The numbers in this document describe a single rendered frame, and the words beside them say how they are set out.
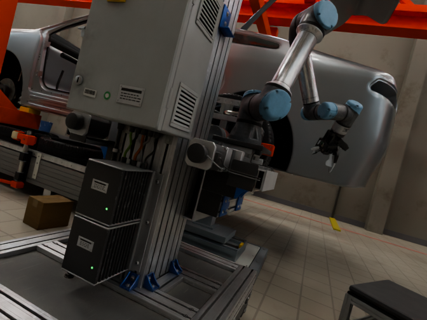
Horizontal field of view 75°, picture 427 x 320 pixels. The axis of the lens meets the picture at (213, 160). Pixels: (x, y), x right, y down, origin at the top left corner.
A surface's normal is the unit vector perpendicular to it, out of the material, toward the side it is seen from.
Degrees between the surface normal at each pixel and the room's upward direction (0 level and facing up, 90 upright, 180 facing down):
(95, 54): 92
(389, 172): 90
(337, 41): 90
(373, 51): 90
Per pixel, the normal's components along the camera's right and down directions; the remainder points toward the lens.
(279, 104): 0.29, 0.22
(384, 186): -0.35, -0.07
